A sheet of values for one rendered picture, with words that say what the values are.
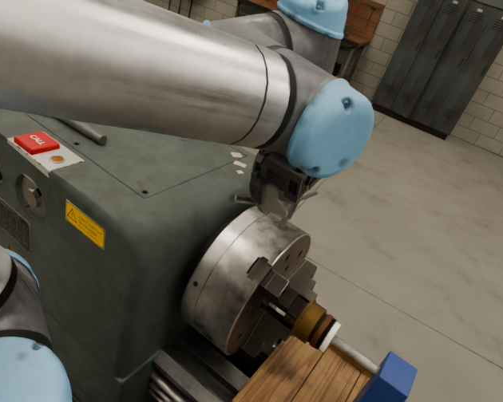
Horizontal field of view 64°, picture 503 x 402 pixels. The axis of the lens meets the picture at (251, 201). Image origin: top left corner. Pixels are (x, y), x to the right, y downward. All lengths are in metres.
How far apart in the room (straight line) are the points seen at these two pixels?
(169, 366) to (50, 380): 0.60
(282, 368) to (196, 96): 0.88
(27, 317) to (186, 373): 0.56
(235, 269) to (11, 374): 0.44
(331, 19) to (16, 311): 0.45
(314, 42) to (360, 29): 6.91
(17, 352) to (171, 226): 0.38
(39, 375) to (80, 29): 0.32
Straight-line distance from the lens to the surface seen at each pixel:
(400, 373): 0.88
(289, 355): 1.09
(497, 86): 7.29
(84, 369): 1.09
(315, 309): 0.87
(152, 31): 0.24
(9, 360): 0.45
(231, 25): 0.42
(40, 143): 0.90
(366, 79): 7.44
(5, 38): 0.21
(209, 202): 0.83
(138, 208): 0.75
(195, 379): 1.00
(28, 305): 0.52
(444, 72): 6.74
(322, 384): 1.08
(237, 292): 0.77
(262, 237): 0.80
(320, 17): 0.45
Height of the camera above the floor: 1.70
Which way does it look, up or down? 32 degrees down
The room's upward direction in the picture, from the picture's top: 19 degrees clockwise
